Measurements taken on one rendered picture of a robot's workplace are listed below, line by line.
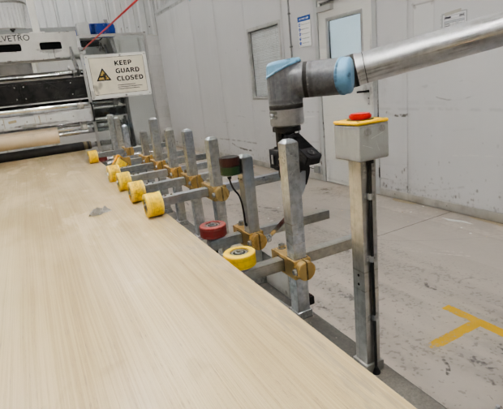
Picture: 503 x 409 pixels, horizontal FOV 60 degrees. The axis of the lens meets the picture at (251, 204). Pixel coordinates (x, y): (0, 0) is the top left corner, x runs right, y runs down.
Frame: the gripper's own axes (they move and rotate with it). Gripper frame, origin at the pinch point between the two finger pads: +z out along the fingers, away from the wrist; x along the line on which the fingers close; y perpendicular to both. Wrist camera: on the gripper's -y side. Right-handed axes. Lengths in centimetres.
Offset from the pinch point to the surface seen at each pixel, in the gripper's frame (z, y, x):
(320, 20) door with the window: -87, 331, -250
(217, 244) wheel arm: 13.4, 16.6, 18.6
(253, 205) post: 2.9, 12.5, 7.4
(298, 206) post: -2.3, -12.5, 7.4
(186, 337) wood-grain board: 8, -34, 45
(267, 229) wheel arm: 12.9, 16.8, 1.5
